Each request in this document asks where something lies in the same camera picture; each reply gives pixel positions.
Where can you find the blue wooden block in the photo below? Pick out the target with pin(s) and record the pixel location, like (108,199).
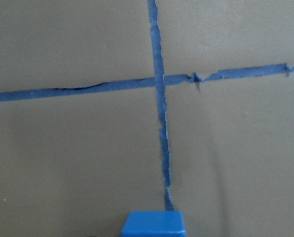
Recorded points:
(154,224)

